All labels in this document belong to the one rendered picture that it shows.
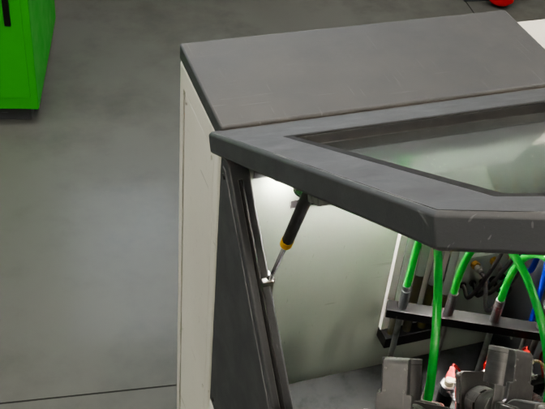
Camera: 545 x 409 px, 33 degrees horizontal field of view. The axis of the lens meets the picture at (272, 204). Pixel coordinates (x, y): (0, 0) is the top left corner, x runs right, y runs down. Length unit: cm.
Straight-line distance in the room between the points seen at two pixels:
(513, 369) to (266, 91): 63
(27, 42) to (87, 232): 85
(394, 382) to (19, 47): 291
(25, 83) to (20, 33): 24
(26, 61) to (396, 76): 249
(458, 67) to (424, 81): 9
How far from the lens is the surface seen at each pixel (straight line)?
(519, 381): 148
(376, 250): 183
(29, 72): 405
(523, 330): 188
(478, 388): 157
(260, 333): 155
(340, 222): 174
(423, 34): 190
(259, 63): 174
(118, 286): 340
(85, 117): 422
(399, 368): 133
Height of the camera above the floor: 240
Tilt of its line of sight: 40 degrees down
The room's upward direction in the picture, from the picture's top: 5 degrees clockwise
